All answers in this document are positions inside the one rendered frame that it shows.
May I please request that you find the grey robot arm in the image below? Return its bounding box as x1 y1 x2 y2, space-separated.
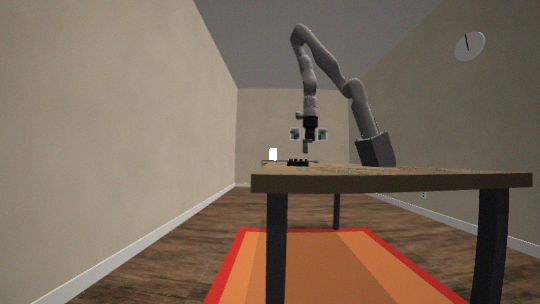
290 24 380 139

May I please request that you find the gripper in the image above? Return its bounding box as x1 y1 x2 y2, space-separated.
295 106 318 153

